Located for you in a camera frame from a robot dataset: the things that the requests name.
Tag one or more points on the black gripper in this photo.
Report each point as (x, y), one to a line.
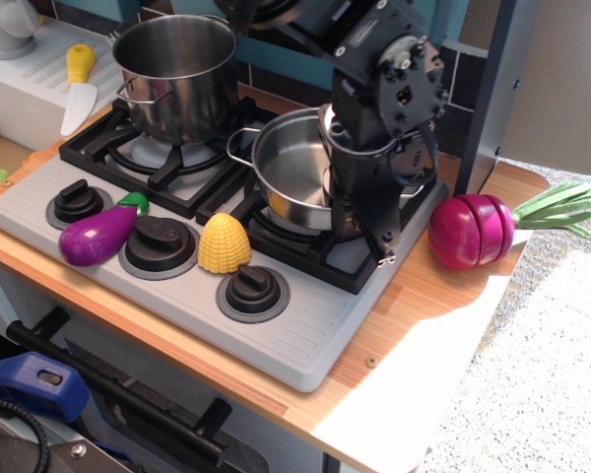
(365, 186)

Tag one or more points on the small steel pan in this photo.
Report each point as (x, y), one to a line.
(291, 164)

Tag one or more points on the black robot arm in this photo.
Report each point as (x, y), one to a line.
(386, 93)

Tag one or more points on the black right stove knob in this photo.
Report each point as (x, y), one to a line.
(253, 294)

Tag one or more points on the black stove knob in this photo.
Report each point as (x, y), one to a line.
(159, 249)
(253, 294)
(76, 202)

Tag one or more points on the grey toy stove top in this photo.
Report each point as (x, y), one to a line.
(298, 347)

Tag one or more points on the tall steel pot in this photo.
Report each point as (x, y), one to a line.
(179, 77)

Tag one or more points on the black middle stove knob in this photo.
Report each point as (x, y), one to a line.
(159, 249)

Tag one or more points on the black left stove knob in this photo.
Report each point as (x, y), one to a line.
(76, 202)

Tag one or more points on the black right burner grate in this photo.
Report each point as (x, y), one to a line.
(347, 265)

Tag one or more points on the black burner grate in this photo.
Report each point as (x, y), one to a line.
(347, 265)
(194, 181)

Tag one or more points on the yellow toy corn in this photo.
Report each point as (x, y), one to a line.
(223, 245)

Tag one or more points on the black left burner grate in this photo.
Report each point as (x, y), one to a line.
(194, 181)

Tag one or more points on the cardboard panel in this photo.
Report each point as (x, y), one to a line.
(524, 69)

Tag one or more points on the purple toy eggplant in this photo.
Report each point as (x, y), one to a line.
(93, 240)

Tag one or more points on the white toy sink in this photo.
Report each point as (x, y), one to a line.
(34, 88)

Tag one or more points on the blue clamp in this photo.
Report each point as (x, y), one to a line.
(43, 386)

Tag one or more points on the grey toy faucet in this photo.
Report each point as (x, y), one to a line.
(19, 20)

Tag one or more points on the yellow handled toy knife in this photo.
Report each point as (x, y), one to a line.
(82, 96)

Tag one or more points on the black oven door handle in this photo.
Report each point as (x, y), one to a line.
(200, 438)

